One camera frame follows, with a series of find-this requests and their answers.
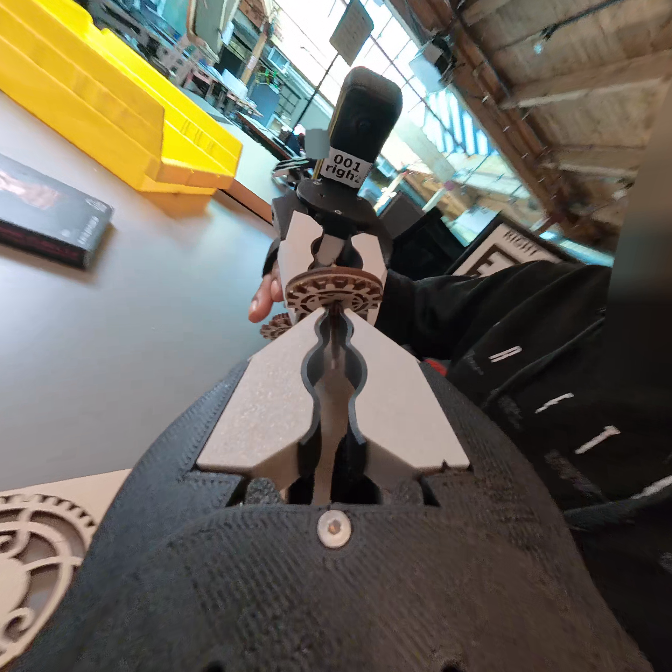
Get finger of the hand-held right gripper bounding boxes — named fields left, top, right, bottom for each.
left=344, top=231, right=390, bottom=329
left=276, top=210, right=330, bottom=329

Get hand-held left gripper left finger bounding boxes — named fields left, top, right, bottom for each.
left=195, top=307, right=330, bottom=505

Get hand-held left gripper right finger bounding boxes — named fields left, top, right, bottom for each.
left=342, top=309, right=471, bottom=505

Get wooden gear clock assembly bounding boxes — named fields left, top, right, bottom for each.
left=260, top=267, right=384, bottom=368

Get person's right forearm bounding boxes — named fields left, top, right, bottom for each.
left=375, top=261, right=615, bottom=363

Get person's right hand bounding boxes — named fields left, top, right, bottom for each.
left=248, top=274, right=288, bottom=323

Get hanging sign on pole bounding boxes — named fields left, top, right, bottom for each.
left=330, top=0, right=375, bottom=66

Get black and white framed sign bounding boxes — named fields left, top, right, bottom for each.
left=446, top=220, right=578, bottom=279

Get person's black hoodie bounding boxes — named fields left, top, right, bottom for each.
left=446, top=261, right=672, bottom=672

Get wooden sheet with large gear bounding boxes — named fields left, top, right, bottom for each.
left=0, top=469, right=133, bottom=672

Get nested yellow plastic bins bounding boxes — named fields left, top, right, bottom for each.
left=0, top=0, right=244, bottom=196

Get black puzzle box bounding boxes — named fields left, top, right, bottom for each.
left=0, top=153, right=115, bottom=270

